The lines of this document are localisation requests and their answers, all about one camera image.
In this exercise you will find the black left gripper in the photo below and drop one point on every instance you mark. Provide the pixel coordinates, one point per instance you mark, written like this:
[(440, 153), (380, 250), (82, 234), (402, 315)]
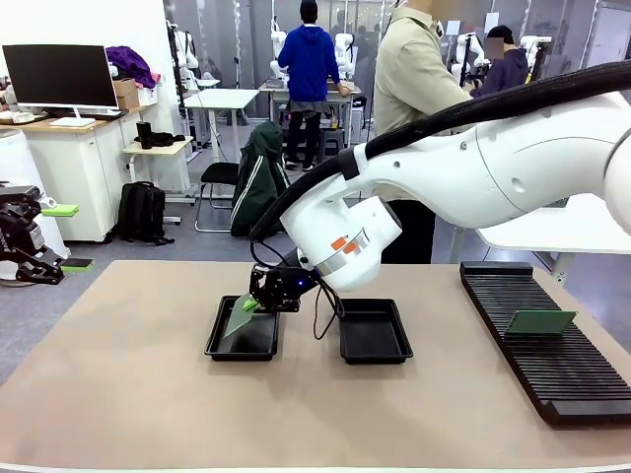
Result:
[(15, 231)]

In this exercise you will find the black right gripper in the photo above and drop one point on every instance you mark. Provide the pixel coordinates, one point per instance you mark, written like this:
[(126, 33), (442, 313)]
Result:
[(286, 283)]

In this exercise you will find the green circuit board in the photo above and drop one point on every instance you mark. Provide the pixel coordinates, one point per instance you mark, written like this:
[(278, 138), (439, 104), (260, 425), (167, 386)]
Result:
[(236, 322), (539, 323)]

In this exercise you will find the black ESD tray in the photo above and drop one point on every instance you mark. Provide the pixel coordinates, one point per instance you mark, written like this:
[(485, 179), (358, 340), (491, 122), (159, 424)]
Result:
[(259, 345), (374, 340)]

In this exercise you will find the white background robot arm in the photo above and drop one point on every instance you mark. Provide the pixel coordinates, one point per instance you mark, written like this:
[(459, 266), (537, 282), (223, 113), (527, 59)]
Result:
[(345, 49), (187, 49), (535, 42), (278, 39), (468, 44)]

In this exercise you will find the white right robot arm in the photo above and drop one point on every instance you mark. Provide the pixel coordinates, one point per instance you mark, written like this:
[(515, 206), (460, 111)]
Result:
[(493, 162)]

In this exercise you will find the black backpack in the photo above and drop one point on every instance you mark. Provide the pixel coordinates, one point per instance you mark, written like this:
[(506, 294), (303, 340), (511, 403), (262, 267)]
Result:
[(143, 212)]

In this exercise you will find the black office chair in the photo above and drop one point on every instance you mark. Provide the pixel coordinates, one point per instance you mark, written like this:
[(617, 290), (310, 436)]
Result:
[(219, 173)]

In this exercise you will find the dark green striped jacket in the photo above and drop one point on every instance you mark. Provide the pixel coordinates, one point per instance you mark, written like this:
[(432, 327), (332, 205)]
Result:
[(256, 167)]

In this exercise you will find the small white side table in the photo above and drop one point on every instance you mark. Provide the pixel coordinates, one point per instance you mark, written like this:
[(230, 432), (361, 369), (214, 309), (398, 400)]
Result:
[(158, 148)]

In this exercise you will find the black tumbler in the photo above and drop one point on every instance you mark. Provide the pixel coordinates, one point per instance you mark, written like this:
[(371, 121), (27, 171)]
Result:
[(144, 135)]

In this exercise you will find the black bundled cloth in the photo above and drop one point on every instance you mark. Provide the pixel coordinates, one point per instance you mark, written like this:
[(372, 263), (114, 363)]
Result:
[(165, 139)]

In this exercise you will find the brown cardboard box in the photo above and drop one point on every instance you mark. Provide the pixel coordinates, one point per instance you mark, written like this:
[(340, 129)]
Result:
[(125, 93)]

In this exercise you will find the white storage box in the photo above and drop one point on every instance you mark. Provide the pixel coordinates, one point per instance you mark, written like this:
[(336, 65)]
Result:
[(147, 96)]

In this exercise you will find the black computer monitor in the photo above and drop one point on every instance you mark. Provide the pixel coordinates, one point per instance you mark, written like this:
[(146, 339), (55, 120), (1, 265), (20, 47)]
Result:
[(59, 74)]

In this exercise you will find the grey plastic stool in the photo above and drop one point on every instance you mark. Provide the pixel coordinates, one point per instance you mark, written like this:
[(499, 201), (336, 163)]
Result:
[(331, 140)]

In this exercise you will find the purple cloth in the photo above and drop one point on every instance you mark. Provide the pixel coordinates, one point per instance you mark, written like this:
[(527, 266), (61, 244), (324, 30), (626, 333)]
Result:
[(128, 61)]

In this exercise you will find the white computer tower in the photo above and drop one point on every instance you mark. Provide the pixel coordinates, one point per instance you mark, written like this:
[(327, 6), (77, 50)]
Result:
[(357, 125)]

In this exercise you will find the white background desk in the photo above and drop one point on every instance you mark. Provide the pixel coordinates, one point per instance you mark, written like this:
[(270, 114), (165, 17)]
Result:
[(222, 97)]

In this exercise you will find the grey background workbench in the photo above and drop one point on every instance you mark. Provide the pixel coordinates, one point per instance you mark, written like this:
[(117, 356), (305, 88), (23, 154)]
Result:
[(347, 98)]

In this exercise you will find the person in blue hoodie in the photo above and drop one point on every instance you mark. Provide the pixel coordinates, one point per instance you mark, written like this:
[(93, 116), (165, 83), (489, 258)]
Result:
[(308, 54)]

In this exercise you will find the person in beige shirt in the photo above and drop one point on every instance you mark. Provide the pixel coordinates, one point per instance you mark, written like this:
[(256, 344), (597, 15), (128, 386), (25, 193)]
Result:
[(409, 88)]

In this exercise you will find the white rounded table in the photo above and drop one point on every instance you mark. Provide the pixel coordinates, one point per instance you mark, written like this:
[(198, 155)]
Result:
[(567, 236)]

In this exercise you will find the black slotted board rack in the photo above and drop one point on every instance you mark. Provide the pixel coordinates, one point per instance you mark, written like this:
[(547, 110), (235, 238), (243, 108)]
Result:
[(567, 369)]

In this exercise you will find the person in purple hoodie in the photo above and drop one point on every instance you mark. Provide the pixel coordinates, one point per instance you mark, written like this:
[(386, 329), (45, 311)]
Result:
[(508, 74)]

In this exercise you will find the white paper sign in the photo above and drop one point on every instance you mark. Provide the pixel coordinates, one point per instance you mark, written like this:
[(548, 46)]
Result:
[(492, 22)]

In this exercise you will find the light grey door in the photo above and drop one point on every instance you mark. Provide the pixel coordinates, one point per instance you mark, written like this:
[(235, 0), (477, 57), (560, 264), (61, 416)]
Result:
[(609, 39)]

